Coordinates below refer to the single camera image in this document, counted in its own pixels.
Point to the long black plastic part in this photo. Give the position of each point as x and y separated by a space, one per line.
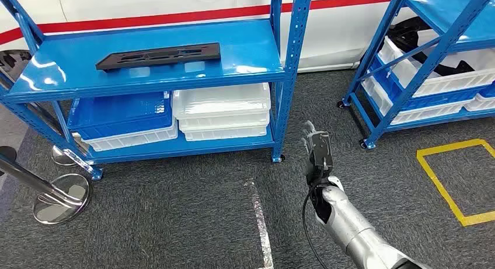
210 50

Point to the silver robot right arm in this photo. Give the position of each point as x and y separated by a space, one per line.
348 224

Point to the blue metal shelf rack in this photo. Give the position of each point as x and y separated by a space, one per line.
154 74
456 12

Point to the black curved plastic part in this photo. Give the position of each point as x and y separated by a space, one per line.
460 68

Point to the translucent white plastic crate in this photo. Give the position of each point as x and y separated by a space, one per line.
220 101
224 125
224 135

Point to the white car with red stripe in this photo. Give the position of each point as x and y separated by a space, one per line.
154 4

